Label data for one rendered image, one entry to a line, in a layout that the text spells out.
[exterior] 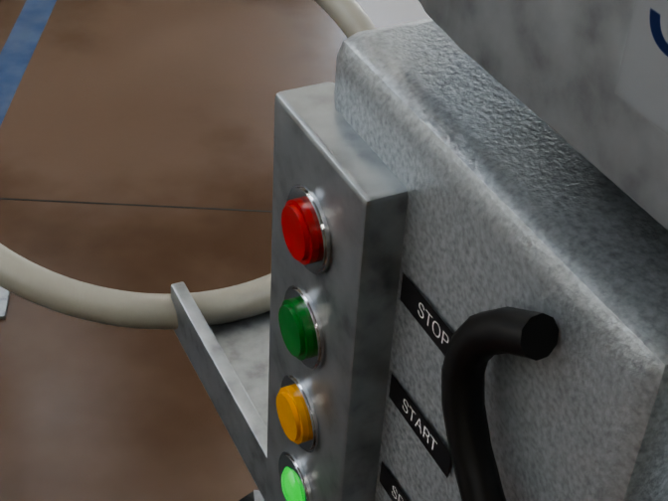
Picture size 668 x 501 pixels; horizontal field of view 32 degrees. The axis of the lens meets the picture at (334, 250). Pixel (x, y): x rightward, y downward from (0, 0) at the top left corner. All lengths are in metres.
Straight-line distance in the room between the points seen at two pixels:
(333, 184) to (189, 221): 2.46
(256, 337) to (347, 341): 0.54
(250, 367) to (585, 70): 0.68
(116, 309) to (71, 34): 2.79
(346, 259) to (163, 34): 3.29
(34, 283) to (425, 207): 0.61
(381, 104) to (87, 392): 2.07
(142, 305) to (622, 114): 0.71
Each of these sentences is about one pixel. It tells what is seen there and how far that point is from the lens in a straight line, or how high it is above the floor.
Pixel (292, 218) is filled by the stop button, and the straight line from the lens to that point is 0.44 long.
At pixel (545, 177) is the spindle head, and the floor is 1.52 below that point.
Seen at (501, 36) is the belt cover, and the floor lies 1.57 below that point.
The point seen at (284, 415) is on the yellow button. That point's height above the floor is 1.35.
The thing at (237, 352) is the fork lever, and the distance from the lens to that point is 0.96.
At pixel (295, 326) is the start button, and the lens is 0.47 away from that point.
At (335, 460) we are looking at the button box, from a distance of 0.50.
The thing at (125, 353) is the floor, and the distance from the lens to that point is 2.52.
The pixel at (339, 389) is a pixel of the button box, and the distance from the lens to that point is 0.47.
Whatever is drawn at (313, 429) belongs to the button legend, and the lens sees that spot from 0.50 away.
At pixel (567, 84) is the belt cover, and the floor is 1.57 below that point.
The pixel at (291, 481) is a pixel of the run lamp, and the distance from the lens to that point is 0.54.
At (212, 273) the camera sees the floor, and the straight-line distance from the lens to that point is 2.71.
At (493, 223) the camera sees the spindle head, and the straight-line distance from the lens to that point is 0.36.
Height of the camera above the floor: 1.72
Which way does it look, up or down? 38 degrees down
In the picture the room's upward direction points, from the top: 4 degrees clockwise
